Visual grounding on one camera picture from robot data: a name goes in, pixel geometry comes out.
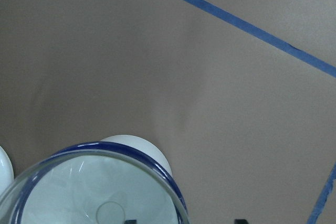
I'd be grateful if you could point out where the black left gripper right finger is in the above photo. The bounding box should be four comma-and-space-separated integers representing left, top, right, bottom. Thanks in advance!
234, 219, 246, 224

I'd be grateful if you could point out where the clear glass funnel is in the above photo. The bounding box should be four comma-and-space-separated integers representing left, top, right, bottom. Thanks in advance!
1, 150, 190, 223

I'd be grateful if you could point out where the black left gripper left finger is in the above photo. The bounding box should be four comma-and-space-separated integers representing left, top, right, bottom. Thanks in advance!
125, 219, 137, 224

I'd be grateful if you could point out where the white enamel mug blue rim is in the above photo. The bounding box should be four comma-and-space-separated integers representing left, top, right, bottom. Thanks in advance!
15, 134, 188, 224

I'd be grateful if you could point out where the white ceramic lid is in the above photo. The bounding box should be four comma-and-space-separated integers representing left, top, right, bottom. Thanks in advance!
0, 147, 14, 194

